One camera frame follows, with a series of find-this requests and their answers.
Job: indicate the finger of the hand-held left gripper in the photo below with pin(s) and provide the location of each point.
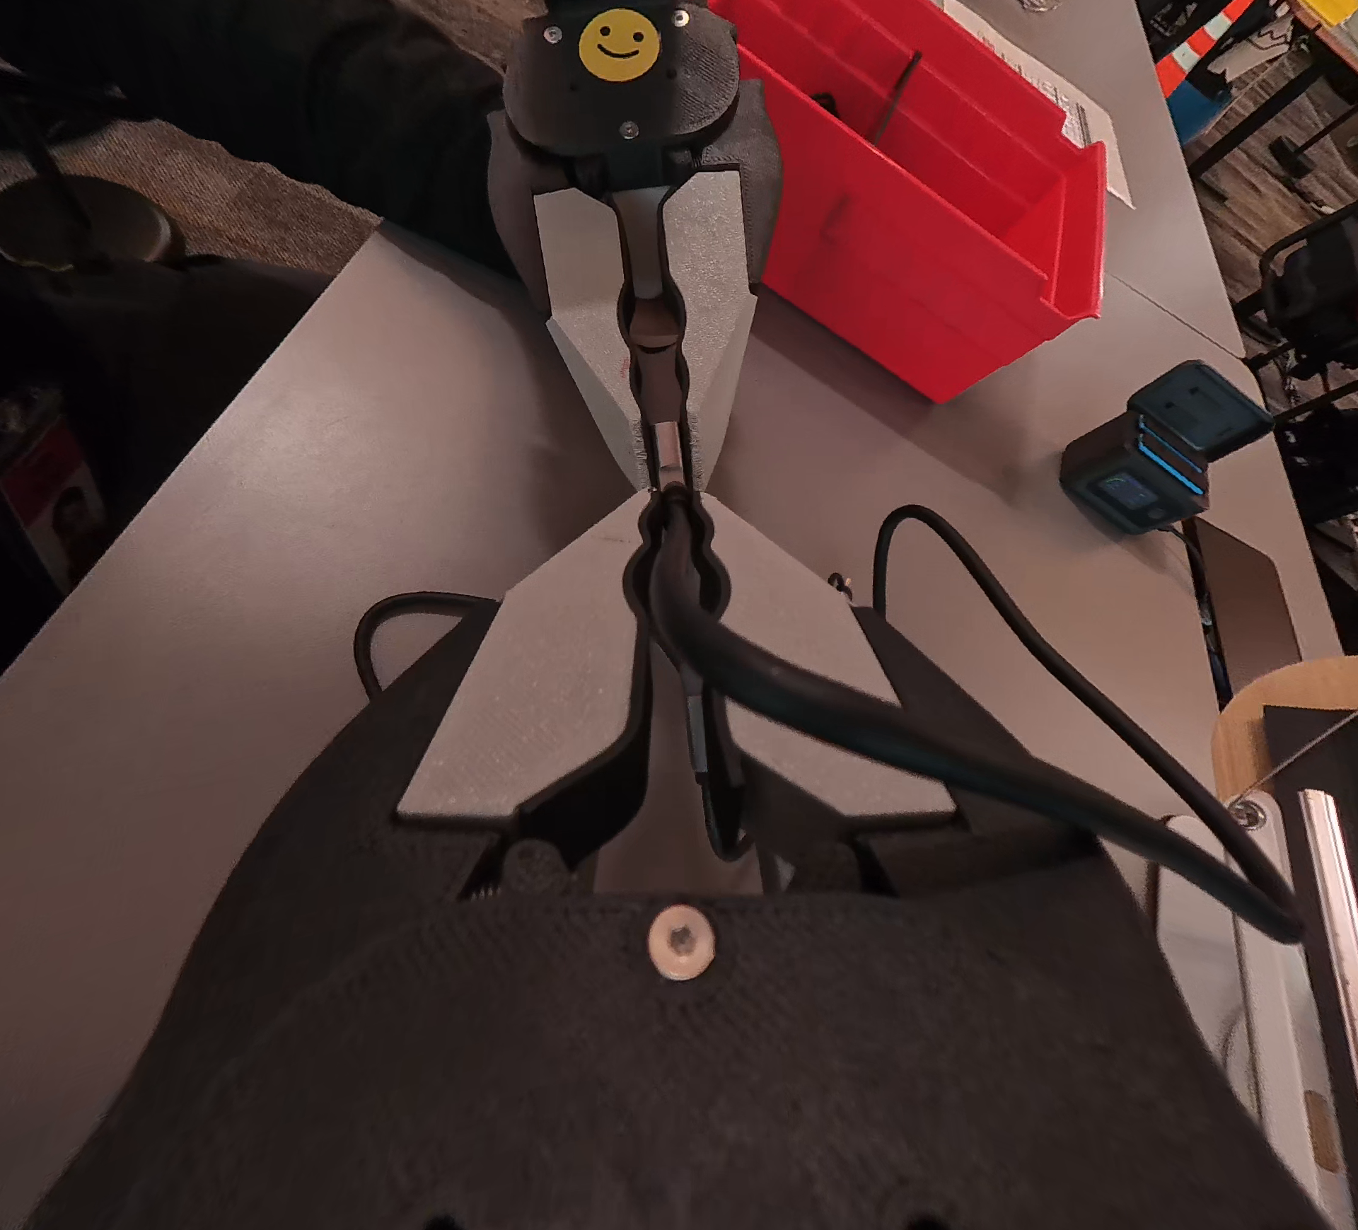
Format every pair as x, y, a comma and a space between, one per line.
578, 276
718, 276

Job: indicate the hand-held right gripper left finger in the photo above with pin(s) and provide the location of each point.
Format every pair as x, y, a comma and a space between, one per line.
531, 701

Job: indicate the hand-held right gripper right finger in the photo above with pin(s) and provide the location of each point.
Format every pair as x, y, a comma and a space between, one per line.
797, 606

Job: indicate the red plastic bin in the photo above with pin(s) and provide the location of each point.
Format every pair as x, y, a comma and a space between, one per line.
913, 192

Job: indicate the blue and black device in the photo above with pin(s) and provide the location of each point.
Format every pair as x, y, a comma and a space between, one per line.
1157, 446

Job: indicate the black flat panel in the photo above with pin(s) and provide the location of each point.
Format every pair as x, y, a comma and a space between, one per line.
1242, 606

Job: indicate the orange traffic cone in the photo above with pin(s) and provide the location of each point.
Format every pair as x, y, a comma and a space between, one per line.
1205, 39

